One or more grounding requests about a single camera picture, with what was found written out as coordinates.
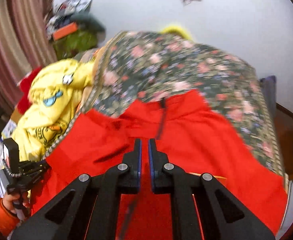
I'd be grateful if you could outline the dark blue item beside bed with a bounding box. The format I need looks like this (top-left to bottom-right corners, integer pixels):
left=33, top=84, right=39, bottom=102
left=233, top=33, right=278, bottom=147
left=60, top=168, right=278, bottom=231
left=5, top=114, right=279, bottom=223
left=259, top=75, right=277, bottom=119

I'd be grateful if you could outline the left hand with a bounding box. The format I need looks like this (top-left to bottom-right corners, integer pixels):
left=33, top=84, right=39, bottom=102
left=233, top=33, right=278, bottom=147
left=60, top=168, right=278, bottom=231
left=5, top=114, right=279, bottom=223
left=2, top=192, right=30, bottom=214

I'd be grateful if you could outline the yellow round object behind bed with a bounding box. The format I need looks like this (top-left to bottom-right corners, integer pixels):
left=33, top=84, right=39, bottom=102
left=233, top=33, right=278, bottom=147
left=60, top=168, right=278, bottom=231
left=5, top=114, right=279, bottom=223
left=160, top=24, right=193, bottom=41

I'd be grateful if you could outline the red hooded sweatshirt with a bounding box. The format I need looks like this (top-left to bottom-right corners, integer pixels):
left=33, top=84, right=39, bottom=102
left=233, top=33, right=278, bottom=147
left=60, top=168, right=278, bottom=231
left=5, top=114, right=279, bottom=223
left=31, top=90, right=287, bottom=239

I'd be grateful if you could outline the floral bedspread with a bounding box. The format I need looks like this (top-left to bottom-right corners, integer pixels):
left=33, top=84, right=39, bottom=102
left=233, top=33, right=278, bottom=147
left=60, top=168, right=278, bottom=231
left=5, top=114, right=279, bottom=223
left=46, top=32, right=286, bottom=180

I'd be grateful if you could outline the yellow cartoon print garment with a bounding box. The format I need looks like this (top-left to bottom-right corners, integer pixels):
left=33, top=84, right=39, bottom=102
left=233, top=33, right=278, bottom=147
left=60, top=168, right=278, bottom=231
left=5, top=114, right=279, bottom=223
left=12, top=59, right=96, bottom=161

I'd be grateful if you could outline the red plush item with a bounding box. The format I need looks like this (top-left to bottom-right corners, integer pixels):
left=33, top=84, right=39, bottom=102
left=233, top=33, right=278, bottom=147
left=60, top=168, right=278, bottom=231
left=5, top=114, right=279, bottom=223
left=16, top=67, right=42, bottom=115

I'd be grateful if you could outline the orange box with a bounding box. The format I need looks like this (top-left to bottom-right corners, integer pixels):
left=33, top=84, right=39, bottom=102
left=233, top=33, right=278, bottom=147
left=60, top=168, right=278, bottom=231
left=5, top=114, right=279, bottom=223
left=52, top=22, right=78, bottom=41

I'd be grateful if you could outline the striped curtain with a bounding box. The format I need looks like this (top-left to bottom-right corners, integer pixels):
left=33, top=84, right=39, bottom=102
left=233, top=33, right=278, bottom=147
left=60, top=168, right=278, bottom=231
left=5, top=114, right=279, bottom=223
left=0, top=0, right=57, bottom=113

